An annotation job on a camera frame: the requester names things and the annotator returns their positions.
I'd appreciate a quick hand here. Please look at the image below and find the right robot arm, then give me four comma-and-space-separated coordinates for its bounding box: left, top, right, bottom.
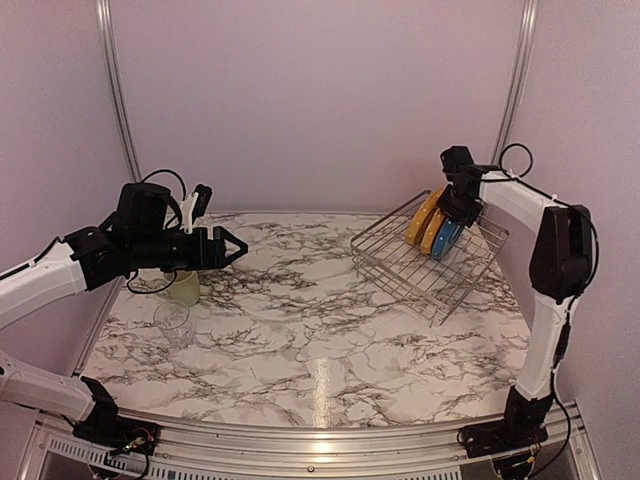
437, 146, 595, 448

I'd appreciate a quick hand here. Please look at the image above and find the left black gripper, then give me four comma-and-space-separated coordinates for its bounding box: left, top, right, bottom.
129, 225, 248, 271

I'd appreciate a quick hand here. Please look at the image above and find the clear drinking glass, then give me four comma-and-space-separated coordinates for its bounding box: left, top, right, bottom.
153, 300, 194, 349

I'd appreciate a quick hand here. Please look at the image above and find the wire dish rack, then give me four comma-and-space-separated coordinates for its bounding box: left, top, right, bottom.
350, 190, 509, 326

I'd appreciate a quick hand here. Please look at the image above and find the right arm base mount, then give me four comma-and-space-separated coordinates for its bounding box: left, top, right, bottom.
457, 420, 549, 458

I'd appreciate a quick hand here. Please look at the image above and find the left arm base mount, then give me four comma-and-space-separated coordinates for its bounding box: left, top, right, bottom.
73, 416, 160, 455

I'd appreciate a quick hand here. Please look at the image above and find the left aluminium frame post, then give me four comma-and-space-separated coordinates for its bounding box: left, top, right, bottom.
94, 0, 146, 184

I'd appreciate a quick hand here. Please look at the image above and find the yellow plate rear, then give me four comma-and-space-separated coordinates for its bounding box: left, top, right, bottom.
405, 187, 445, 246

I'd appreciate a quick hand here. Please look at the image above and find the yellow plate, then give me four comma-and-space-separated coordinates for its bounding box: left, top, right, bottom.
420, 207, 446, 256
405, 187, 445, 246

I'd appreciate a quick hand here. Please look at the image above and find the yellow plate middle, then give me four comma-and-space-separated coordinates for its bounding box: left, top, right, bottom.
420, 207, 446, 256

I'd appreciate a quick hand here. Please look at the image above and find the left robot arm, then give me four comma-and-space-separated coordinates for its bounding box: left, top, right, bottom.
1, 182, 248, 445

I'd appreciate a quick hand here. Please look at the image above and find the right aluminium frame post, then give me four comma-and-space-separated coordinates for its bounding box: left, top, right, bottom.
487, 0, 541, 166

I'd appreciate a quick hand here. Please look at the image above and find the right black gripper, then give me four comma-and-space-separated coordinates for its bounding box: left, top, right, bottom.
435, 184, 482, 227

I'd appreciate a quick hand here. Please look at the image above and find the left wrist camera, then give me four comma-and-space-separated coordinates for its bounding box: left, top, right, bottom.
180, 184, 213, 234

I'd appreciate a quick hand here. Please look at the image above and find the blue polka dot plate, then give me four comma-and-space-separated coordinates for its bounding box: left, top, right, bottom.
430, 219, 465, 261

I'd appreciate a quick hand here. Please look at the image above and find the pale green mug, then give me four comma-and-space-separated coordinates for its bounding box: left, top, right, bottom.
158, 271, 200, 307

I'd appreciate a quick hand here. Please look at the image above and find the front aluminium rail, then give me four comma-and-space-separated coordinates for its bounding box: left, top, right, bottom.
29, 407, 601, 480

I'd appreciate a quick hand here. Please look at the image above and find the aluminium frame post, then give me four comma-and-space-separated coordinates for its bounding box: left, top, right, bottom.
487, 0, 541, 166
94, 0, 146, 184

